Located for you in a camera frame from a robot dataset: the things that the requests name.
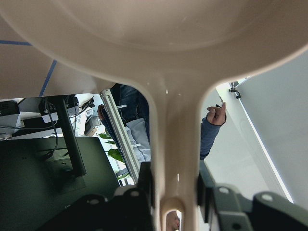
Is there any green potted plant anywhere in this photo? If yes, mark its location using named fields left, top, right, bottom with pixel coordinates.
left=99, top=133, right=129, bottom=180

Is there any bystander blue sleeve forearm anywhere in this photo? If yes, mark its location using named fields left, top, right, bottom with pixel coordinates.
left=200, top=117, right=221, bottom=160

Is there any bystander hand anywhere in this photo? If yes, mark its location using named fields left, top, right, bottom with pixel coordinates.
left=206, top=102, right=226, bottom=126

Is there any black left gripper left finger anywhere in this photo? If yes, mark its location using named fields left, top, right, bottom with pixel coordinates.
left=137, top=162, right=154, bottom=208

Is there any aluminium frame post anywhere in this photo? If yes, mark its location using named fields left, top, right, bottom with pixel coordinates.
left=100, top=89, right=140, bottom=184

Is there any black monitor with stand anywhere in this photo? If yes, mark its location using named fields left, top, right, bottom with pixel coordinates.
left=0, top=95, right=118, bottom=214

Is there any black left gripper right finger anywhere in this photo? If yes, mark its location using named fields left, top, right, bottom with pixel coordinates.
left=197, top=160, right=215, bottom=221

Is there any beige plastic dustpan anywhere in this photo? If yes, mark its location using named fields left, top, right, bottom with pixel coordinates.
left=0, top=0, right=308, bottom=231

